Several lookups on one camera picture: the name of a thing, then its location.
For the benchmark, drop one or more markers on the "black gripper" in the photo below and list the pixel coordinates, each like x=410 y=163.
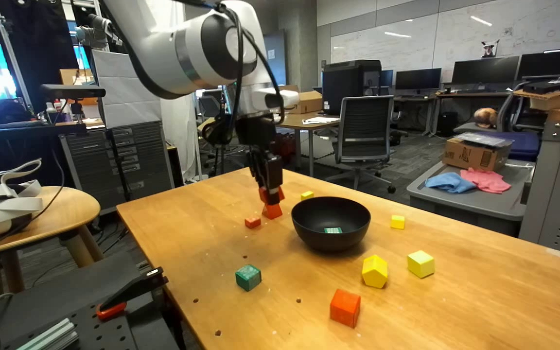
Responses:
x=264 y=161

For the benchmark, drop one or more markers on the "large red block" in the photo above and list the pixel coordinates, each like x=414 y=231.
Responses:
x=272 y=210

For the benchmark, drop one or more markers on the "small yellow cube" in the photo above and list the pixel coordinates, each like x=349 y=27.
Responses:
x=398 y=221
x=307 y=194

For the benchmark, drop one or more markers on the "small red cube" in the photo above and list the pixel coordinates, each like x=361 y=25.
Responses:
x=252 y=221

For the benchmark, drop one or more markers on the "large yellow cube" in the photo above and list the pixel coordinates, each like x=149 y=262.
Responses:
x=421 y=264

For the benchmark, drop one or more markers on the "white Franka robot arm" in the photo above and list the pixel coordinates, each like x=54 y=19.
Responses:
x=165 y=58

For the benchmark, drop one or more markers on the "black bowl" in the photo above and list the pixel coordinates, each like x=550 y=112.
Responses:
x=332 y=237

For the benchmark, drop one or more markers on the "yellow house-shaped block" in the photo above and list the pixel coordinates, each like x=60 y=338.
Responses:
x=375 y=272

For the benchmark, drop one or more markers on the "light wooden desk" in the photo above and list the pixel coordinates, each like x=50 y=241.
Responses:
x=307 y=120

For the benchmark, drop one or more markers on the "cardboard box with smile logo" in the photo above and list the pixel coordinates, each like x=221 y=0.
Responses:
x=311 y=101

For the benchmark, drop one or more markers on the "white curtain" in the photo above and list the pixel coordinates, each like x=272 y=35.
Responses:
x=180 y=138

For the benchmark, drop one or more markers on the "gray mesh office chair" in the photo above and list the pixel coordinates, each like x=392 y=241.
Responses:
x=367 y=126

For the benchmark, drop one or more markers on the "large black monitor back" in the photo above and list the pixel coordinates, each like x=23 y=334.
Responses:
x=351 y=79

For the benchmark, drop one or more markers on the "large orange cube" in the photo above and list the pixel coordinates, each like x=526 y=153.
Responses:
x=346 y=307

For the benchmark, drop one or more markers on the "dark gray drawer cabinet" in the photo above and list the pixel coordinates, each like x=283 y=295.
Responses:
x=132 y=155

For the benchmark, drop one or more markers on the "gray panel board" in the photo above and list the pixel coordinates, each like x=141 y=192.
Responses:
x=116 y=109

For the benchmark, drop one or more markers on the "blue cloth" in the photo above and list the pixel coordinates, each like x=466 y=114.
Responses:
x=451 y=182

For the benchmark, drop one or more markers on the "black computer monitor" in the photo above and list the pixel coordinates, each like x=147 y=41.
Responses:
x=486 y=70
x=550 y=64
x=419 y=77

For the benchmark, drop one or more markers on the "gray storage bin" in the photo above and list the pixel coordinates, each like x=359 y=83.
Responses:
x=476 y=204

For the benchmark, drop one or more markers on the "brown cardboard box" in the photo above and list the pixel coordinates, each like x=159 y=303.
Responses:
x=476 y=155

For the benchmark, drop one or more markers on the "pink cloth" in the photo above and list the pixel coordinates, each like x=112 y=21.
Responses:
x=486 y=179

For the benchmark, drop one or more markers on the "gray flat packet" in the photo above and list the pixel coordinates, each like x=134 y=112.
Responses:
x=486 y=138

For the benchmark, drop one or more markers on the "round wooden side table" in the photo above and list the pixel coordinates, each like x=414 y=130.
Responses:
x=54 y=210

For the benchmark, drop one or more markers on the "brown round object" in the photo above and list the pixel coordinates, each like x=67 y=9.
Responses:
x=486 y=114

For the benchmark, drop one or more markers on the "black office chair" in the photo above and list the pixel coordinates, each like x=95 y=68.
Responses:
x=507 y=109

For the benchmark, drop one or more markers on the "blue plastic tote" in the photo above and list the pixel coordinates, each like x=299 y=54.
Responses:
x=521 y=144

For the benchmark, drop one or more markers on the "small dog figure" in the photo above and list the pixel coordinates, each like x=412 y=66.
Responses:
x=491 y=48

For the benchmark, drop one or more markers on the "aluminium extrusion bar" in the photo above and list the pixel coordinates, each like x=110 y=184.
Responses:
x=50 y=332

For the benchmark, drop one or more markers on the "white VR headset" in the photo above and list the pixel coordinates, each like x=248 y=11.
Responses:
x=1 y=206

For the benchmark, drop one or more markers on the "black stereo camera bar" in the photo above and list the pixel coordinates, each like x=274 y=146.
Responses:
x=73 y=89

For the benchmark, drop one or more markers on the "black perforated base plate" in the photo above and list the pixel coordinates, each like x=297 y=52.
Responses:
x=54 y=297

